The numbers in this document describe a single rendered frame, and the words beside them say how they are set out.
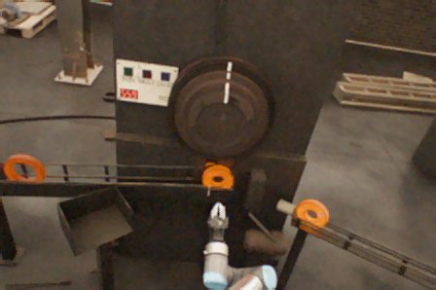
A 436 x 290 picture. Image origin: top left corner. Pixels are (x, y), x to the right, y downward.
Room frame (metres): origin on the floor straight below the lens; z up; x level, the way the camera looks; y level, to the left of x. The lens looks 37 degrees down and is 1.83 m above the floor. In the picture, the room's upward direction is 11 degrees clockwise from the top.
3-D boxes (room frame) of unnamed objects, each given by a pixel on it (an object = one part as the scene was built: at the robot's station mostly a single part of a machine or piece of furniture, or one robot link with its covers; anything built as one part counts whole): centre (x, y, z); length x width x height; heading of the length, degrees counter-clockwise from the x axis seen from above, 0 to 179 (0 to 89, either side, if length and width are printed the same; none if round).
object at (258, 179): (1.44, -0.18, 0.68); 0.11 x 0.08 x 0.24; 7
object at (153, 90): (1.46, 0.41, 1.15); 0.26 x 0.02 x 0.18; 97
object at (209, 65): (1.40, 0.05, 1.11); 0.47 x 0.06 x 0.47; 97
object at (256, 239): (1.31, -0.29, 0.27); 0.22 x 0.13 x 0.53; 97
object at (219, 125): (1.30, 0.04, 1.11); 0.28 x 0.06 x 0.28; 97
